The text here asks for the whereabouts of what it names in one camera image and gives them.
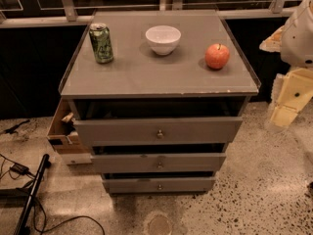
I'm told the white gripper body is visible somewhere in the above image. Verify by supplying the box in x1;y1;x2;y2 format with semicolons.
277;69;313;113

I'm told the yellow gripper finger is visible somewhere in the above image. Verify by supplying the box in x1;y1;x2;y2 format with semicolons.
270;106;297;127

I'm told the grey bottom drawer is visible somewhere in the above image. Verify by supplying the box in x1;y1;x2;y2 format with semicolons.
103;177;215;194

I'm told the grey drawer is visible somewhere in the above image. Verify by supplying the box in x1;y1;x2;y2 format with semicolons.
91;153;226;173
103;177;215;194
74;117;243;147

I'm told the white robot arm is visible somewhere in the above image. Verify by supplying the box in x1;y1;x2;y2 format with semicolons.
259;0;313;128

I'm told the grey middle drawer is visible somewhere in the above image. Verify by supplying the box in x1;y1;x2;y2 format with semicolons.
91;153;226;173

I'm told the grey drawer cabinet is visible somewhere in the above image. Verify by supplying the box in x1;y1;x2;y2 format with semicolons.
60;10;260;182

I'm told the grey top drawer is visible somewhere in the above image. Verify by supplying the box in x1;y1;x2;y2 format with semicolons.
74;117;243;147

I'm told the red apple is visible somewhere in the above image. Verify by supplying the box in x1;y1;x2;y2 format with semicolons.
204;43;230;70

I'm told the white ceramic bowl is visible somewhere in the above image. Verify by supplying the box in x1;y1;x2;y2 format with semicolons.
145;25;181;56

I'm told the green soda can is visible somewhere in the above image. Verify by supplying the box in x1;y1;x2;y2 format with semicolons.
89;23;113;64

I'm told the cardboard box with clutter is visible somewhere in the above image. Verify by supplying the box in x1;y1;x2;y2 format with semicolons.
47;99;91;165

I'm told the metal window railing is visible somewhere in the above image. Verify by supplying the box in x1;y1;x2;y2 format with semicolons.
0;0;302;28

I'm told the black power adapter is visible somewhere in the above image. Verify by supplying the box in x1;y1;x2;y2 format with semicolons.
10;164;29;175

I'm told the black pole stand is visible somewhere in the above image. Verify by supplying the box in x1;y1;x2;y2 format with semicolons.
14;154;51;235

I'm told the black floor cable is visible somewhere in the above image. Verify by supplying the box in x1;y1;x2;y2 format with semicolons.
0;153;106;235

